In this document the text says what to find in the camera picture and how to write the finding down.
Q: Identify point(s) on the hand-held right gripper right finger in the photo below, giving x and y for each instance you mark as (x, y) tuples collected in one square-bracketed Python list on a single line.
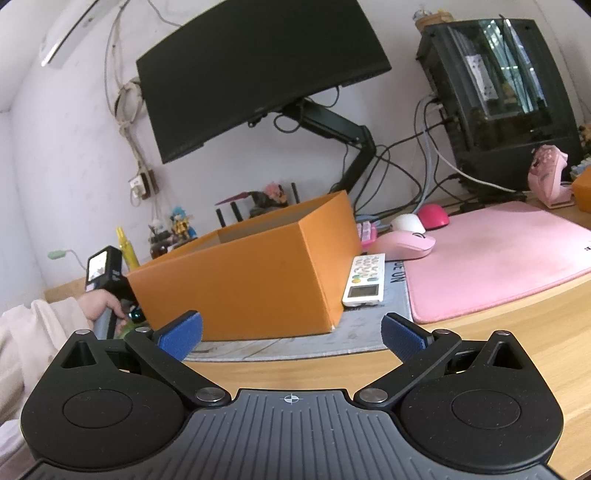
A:
[(401, 337)]

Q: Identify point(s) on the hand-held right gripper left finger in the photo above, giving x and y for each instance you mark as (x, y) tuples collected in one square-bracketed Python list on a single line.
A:
[(182, 334)]

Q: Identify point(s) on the orange cardboard box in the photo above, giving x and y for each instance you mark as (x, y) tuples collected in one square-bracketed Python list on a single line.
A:
[(258, 277)]

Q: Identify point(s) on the person's left forearm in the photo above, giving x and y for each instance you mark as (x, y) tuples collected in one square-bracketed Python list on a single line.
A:
[(32, 341)]

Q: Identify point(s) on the wooden desktop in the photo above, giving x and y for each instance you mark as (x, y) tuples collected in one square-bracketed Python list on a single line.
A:
[(508, 318)]

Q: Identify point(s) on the person's left hand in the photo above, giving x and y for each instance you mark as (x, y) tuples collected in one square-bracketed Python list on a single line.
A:
[(97, 307)]

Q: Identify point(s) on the yellow bottle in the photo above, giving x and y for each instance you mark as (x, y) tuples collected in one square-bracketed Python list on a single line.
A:
[(127, 249)]

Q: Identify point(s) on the green gooseneck lamp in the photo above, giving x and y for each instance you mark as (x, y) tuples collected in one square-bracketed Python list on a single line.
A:
[(56, 254)]

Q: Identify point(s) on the brown bottle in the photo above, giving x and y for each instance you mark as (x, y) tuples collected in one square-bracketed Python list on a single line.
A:
[(159, 249)]

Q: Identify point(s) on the white remote control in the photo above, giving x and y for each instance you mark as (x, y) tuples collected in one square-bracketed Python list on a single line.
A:
[(365, 279)]

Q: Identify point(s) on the dark small figurine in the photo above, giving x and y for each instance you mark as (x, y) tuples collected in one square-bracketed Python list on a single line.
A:
[(158, 228)]

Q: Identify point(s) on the blue-haired figurine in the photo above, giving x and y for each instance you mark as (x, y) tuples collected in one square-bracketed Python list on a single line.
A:
[(181, 226)]

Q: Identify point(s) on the light pink mouse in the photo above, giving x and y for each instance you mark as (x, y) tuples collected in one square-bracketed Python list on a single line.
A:
[(401, 243)]

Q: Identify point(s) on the pink keyboard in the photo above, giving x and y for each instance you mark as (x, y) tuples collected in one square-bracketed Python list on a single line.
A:
[(368, 235)]

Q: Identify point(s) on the white mouse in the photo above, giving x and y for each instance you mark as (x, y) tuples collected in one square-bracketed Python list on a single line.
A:
[(408, 223)]

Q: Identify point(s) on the pink mouse pad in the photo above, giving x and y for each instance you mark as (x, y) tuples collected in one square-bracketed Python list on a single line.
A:
[(498, 258)]

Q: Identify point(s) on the magenta mouse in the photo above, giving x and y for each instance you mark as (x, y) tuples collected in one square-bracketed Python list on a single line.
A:
[(434, 215)]

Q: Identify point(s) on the pink-haired figurine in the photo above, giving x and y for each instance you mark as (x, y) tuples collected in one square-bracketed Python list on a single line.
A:
[(274, 194)]

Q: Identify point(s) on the pink game controller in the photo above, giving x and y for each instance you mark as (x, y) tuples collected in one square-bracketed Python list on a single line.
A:
[(549, 173)]

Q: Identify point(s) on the orange box lid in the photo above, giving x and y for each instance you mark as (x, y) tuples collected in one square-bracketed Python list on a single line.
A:
[(582, 191)]

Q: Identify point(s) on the blue and white keyboard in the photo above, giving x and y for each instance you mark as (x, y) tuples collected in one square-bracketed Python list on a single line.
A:
[(579, 173)]

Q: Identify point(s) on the white air conditioner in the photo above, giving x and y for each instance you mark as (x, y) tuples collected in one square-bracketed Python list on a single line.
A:
[(78, 32)]

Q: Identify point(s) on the black curved monitor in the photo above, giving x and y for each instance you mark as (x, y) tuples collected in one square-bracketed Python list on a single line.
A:
[(249, 74)]

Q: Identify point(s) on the black glass computer case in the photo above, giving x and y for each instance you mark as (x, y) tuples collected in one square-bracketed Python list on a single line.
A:
[(503, 106)]

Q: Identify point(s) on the figurine in basket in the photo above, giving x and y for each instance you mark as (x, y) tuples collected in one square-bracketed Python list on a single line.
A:
[(431, 18)]

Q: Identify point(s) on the white wall socket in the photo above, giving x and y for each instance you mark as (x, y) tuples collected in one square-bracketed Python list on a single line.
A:
[(141, 187)]

